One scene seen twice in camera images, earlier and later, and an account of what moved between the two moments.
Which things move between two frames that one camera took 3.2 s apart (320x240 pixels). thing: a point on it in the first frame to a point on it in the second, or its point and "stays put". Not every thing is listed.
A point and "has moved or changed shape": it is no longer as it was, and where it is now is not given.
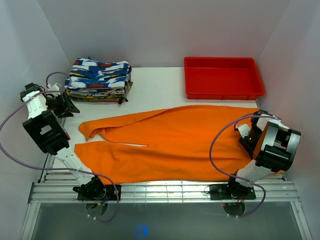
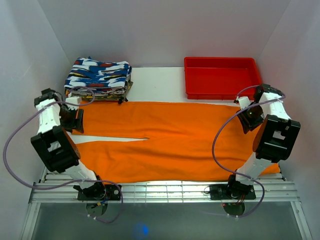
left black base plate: (98, 192) stays put
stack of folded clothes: (103, 87) stays put
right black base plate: (231, 192) stays put
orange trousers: (187, 144) has moved or changed shape
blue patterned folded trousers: (86, 73) stays put
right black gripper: (248, 147) to (247, 124)
